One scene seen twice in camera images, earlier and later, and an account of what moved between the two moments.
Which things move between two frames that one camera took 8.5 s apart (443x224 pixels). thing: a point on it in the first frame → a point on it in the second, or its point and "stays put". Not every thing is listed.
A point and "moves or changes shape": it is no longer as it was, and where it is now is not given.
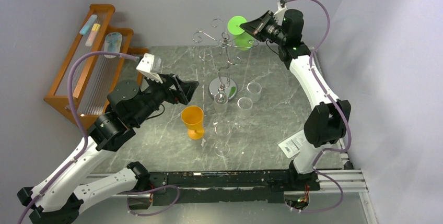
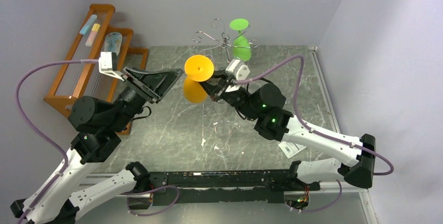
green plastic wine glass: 243,40 moves or changes shape
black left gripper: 185,89 → 161,82
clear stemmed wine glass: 221,101 stays put
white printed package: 291,145 stays put
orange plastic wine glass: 193,116 → 198,68
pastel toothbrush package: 95,29 stays put
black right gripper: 269,25 → 223,89
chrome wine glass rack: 221,84 stays put
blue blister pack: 113,43 stays put
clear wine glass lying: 222,129 stays put
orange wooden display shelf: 98,58 stays put
